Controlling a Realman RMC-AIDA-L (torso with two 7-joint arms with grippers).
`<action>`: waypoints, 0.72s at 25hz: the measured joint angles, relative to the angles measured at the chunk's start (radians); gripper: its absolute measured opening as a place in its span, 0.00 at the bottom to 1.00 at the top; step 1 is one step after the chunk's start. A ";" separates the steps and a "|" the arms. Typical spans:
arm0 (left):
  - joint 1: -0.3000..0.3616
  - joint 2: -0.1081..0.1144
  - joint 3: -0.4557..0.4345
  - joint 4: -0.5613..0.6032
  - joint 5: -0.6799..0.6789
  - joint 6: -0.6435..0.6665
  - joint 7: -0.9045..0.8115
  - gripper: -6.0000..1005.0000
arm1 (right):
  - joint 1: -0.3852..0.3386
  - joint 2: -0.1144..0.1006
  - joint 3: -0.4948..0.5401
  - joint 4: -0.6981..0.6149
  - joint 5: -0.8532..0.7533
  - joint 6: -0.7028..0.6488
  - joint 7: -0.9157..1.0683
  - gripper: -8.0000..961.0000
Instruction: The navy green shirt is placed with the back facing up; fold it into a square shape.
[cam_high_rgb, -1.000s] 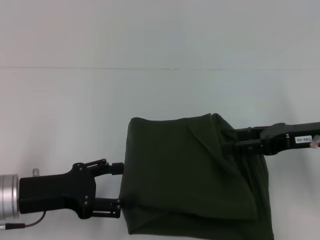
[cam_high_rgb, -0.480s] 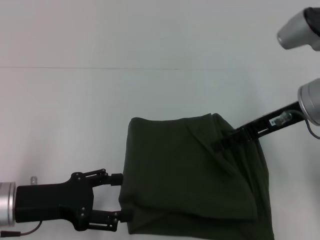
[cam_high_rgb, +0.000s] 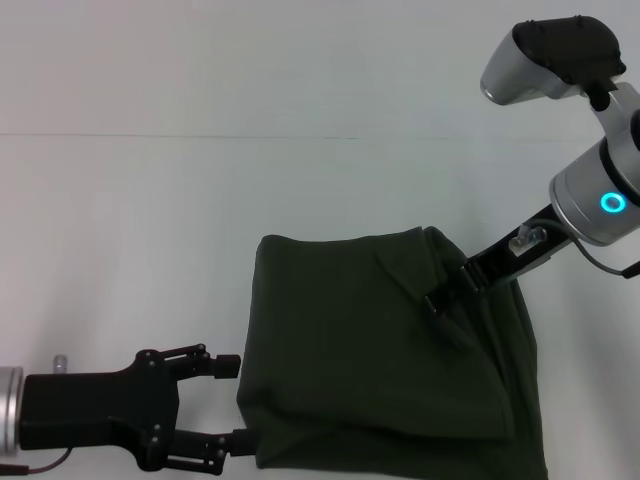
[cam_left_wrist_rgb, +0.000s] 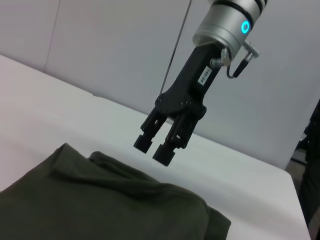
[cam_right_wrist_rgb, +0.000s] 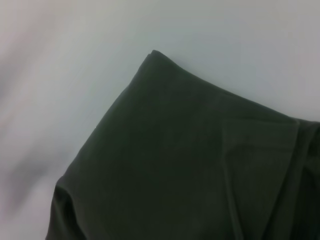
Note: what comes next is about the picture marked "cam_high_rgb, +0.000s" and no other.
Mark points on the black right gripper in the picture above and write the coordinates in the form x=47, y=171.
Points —
x=520, y=255

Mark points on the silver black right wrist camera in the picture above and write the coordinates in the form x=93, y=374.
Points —
x=550, y=60

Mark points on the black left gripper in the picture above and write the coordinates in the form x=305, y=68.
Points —
x=100, y=405

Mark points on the dark green t-shirt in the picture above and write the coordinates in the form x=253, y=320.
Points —
x=375, y=375

